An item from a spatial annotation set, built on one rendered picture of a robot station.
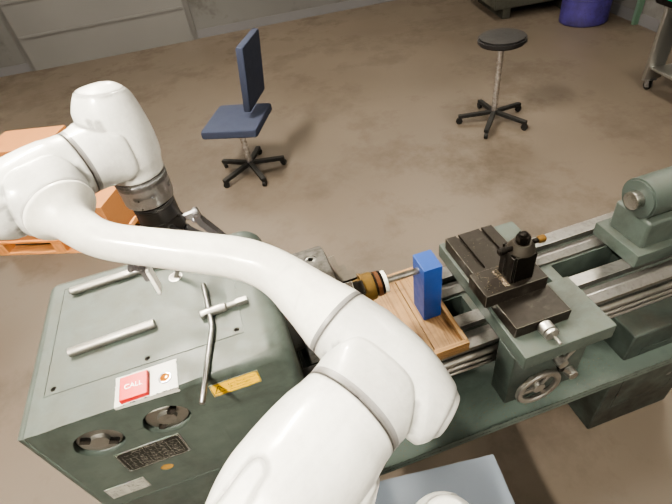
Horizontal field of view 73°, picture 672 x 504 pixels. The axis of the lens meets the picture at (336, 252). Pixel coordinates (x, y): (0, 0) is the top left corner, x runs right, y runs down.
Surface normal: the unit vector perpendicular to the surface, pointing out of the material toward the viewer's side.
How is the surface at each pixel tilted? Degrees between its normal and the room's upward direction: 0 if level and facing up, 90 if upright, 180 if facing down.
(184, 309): 0
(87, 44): 90
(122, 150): 87
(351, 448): 41
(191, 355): 0
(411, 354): 22
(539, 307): 0
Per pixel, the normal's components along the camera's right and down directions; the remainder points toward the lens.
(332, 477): 0.37, -0.28
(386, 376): 0.24, -0.61
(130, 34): 0.17, 0.65
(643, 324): -0.13, -0.73
